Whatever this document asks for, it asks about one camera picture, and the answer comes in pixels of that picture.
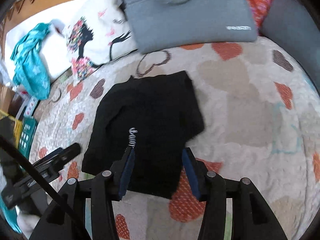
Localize black pants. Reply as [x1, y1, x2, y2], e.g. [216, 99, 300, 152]
[81, 71, 204, 199]

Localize teal green box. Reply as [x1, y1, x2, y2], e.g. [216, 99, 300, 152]
[18, 118, 37, 159]

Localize yellow red box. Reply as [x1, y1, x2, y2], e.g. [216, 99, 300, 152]
[1, 111, 22, 148]

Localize teal cloth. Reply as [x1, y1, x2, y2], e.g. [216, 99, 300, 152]
[10, 23, 50, 100]

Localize heart patterned white quilt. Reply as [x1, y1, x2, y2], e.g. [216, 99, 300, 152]
[29, 37, 319, 239]

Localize plain white pillow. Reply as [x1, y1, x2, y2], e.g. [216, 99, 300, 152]
[4, 2, 106, 83]

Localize white girl print pillow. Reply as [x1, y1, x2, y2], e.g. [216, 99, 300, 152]
[62, 0, 137, 83]

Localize light grey laptop bag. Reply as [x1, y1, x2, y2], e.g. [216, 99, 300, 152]
[123, 0, 258, 54]

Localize black cable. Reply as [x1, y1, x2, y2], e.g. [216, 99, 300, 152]
[0, 134, 73, 215]

